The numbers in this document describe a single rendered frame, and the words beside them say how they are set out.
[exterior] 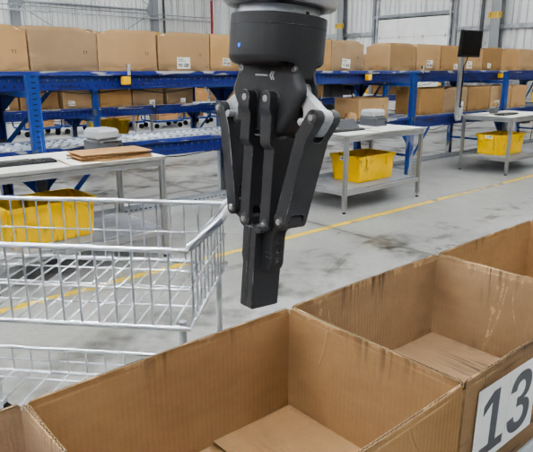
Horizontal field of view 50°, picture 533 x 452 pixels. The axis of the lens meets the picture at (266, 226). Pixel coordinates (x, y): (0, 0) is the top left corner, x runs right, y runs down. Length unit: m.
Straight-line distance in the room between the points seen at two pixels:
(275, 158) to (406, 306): 0.70
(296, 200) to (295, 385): 0.51
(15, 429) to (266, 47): 0.48
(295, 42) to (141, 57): 5.09
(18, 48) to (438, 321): 4.34
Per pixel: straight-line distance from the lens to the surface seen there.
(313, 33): 0.45
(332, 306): 0.94
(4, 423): 0.69
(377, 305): 1.04
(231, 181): 0.49
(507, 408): 0.83
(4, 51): 5.04
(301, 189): 0.44
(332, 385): 0.85
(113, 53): 5.39
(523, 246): 1.48
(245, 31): 0.44
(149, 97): 10.33
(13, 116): 9.37
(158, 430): 0.80
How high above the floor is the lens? 1.39
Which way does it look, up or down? 15 degrees down
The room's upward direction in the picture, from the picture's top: straight up
